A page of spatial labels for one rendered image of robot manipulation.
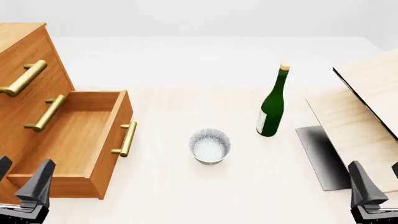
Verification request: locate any shut wooden drawer, short handle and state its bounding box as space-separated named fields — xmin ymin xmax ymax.
xmin=0 ymin=69 xmax=76 ymax=152

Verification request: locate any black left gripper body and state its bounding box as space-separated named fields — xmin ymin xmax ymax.
xmin=0 ymin=203 xmax=50 ymax=224

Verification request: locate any long brass drawer handle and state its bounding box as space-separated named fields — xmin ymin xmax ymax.
xmin=0 ymin=59 xmax=49 ymax=98

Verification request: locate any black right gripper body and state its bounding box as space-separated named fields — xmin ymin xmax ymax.
xmin=350 ymin=202 xmax=398 ymax=224

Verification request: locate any speckled grey bowl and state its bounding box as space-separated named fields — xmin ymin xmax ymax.
xmin=188 ymin=128 xmax=231 ymax=166

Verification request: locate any pale wood slanted rack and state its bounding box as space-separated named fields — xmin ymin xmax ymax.
xmin=305 ymin=47 xmax=398 ymax=194

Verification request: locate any shut wooden drawer, long handle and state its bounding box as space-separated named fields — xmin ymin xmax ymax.
xmin=0 ymin=32 xmax=68 ymax=106

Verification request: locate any open wooden drawer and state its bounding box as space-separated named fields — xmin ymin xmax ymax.
xmin=6 ymin=90 xmax=135 ymax=200

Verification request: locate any wooden cabinet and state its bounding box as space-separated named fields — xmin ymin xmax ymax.
xmin=0 ymin=22 xmax=76 ymax=205

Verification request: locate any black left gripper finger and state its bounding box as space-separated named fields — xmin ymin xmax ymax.
xmin=0 ymin=155 xmax=14 ymax=182
xmin=14 ymin=159 xmax=57 ymax=211

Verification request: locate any green wine bottle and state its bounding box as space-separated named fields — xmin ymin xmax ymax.
xmin=256 ymin=63 xmax=291 ymax=138

